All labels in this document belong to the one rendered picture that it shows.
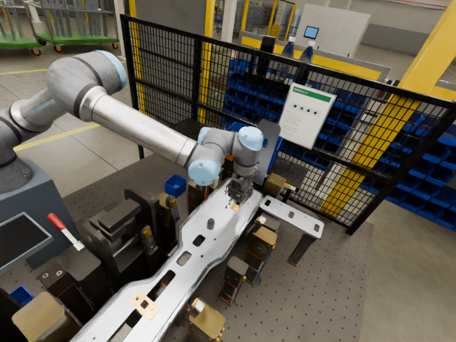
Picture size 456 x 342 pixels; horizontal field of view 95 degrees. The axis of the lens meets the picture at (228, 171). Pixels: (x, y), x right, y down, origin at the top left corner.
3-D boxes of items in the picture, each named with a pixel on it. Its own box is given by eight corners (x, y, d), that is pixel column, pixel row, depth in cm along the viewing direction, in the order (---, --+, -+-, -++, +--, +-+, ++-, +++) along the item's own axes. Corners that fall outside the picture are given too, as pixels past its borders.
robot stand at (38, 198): (13, 243, 98) (-43, 179, 73) (61, 217, 111) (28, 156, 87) (33, 270, 90) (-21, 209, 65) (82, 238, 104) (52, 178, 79)
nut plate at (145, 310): (160, 308, 61) (159, 306, 60) (150, 321, 58) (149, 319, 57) (139, 290, 64) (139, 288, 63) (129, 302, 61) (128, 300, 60)
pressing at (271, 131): (262, 184, 111) (281, 126, 90) (243, 174, 114) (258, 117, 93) (262, 183, 111) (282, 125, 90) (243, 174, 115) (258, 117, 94)
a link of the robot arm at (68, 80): (9, 55, 41) (226, 168, 49) (55, 47, 50) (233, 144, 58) (18, 104, 48) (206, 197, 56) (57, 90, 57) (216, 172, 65)
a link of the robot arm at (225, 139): (193, 138, 58) (232, 145, 58) (203, 121, 67) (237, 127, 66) (193, 160, 63) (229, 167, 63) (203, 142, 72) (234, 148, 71)
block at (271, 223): (264, 267, 108) (281, 234, 90) (244, 254, 111) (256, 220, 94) (269, 255, 113) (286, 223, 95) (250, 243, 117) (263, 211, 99)
